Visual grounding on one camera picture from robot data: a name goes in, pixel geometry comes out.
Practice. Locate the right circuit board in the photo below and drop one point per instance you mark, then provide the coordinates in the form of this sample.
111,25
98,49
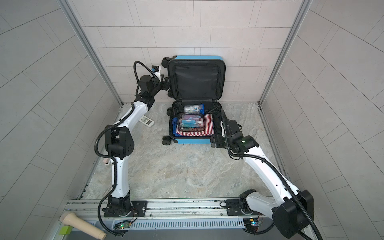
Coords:
251,225

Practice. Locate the aluminium mounting rail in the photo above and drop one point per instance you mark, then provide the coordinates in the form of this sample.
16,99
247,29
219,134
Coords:
205,208

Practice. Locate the white remote control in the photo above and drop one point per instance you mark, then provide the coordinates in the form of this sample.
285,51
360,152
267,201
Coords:
146,121

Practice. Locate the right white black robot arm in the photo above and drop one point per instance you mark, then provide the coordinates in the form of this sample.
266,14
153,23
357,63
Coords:
291,209

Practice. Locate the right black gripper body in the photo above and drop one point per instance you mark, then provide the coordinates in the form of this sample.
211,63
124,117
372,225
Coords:
230,141

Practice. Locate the blue suitcase with black lining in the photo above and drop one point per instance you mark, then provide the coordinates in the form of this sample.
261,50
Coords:
195,80

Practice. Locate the red white striped garment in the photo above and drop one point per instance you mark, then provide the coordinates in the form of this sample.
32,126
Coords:
209,130

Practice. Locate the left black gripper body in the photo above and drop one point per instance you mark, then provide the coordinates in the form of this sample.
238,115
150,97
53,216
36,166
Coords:
156,88

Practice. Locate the circuit board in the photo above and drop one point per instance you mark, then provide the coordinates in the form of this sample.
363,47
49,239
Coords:
251,225
123,225

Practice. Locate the clear toiletry pouch black trim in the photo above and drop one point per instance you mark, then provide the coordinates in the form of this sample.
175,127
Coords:
191,122

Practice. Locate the small pink object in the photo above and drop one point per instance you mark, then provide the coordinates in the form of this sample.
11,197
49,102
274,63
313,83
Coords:
105,161

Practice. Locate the blue shirt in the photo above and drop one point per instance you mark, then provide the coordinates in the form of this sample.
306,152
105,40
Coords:
175,127

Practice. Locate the clear jar with blue lid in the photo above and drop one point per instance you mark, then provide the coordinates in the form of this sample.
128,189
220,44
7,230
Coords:
199,108

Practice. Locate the beige cylinder handle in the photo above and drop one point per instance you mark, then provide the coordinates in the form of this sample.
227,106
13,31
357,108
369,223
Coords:
71,219

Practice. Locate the green block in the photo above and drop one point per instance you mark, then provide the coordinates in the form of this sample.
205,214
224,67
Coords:
65,230

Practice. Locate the left circuit board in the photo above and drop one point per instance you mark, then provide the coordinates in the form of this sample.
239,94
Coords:
123,225

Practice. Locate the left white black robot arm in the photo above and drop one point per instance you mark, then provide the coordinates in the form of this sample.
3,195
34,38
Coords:
116,143

